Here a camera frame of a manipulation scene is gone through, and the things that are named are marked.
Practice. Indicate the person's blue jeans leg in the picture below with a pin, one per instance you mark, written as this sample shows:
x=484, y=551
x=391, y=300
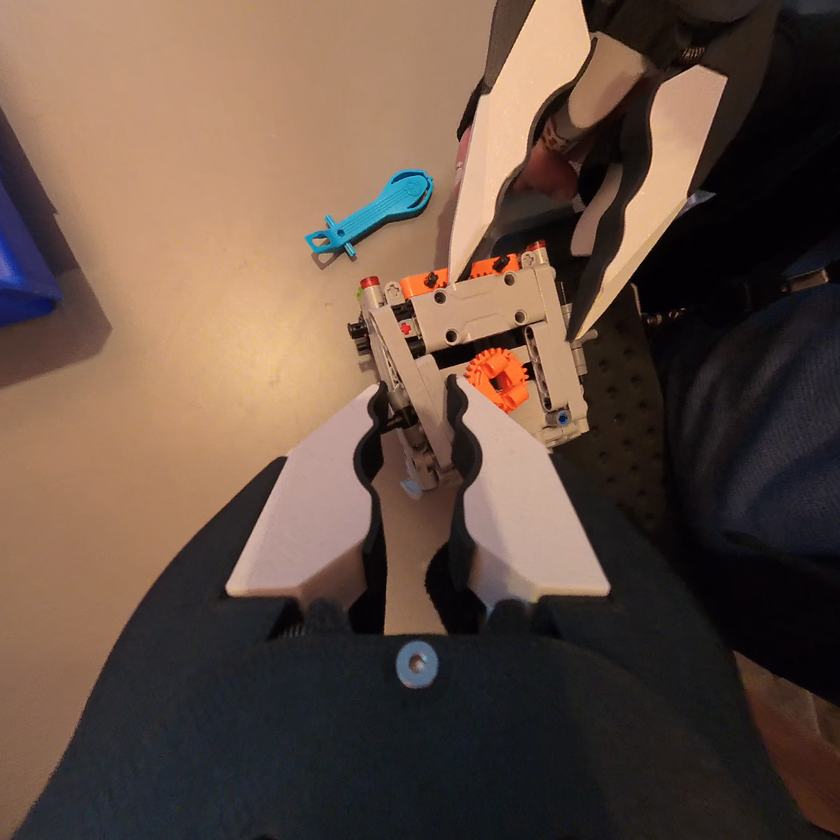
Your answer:
x=754, y=407

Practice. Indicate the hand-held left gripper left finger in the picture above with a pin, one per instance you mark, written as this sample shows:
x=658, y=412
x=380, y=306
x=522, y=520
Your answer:
x=308, y=518

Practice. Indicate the blue plastic bin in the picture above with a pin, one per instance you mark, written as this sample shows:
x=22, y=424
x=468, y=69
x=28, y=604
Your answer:
x=23, y=275

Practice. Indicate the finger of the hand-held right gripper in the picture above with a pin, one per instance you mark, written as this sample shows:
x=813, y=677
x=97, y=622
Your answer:
x=676, y=164
x=518, y=111

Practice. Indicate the grey and orange brick assembly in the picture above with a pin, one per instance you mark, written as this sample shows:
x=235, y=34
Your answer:
x=485, y=308

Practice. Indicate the person's right hand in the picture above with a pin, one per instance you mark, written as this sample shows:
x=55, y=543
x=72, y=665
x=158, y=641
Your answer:
x=551, y=174

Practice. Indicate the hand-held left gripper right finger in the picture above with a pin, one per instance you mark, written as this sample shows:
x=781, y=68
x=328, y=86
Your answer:
x=525, y=525

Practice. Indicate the person's dark jacket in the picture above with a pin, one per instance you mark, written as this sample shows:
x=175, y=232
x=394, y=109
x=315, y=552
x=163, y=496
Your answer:
x=800, y=164

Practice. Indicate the black perforated chair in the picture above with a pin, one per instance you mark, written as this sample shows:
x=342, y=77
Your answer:
x=623, y=407

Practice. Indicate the teal plastic brick tool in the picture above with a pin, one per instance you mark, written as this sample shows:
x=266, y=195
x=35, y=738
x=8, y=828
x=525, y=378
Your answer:
x=367, y=220

